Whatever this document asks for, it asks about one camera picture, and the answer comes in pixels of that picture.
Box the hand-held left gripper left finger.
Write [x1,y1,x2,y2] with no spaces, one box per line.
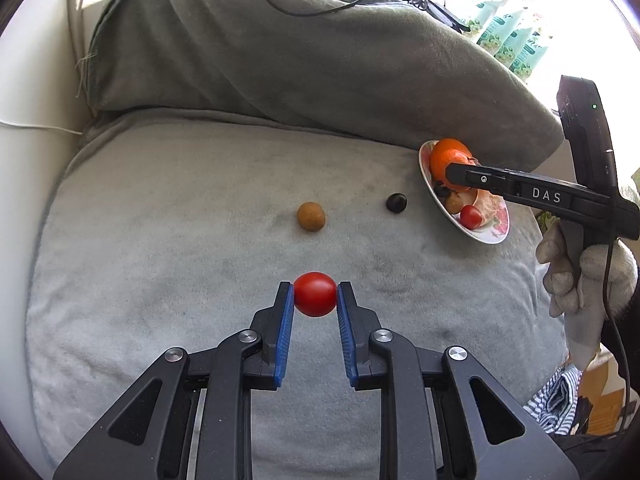
[52,281,296,480]

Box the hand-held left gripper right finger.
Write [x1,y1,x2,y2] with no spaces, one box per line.
[336,281,578,480]

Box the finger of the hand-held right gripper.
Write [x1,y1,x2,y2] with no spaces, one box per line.
[444,162,518,202]

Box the peeled pomelo segment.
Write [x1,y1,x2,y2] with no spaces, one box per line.
[472,189,506,228]

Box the white floral plate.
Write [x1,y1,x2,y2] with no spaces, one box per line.
[418,140,510,244]

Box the person's right forearm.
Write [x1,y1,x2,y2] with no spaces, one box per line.
[597,280,640,361]

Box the person's right hand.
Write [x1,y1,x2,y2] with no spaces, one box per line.
[536,222,640,368]

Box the large smooth orange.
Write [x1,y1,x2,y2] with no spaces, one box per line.
[430,138,475,192]

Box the grey plush cushion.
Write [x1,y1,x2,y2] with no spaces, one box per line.
[25,110,571,480]

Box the row of green packets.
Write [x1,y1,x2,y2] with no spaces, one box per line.
[472,0,551,81]

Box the grey plush pillow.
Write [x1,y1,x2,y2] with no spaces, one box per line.
[87,0,566,163]

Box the striped cloth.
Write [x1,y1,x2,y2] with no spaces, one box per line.
[537,364,581,433]

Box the cardboard box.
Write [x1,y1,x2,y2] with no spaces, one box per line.
[580,355,631,436]

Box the cream sofa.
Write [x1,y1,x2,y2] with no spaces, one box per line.
[0,0,126,461]

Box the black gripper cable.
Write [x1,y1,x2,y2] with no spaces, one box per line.
[601,149,632,432]

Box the black strap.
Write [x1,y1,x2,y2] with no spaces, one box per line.
[395,0,471,34]

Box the white cable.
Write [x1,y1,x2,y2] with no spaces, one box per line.
[0,119,84,136]

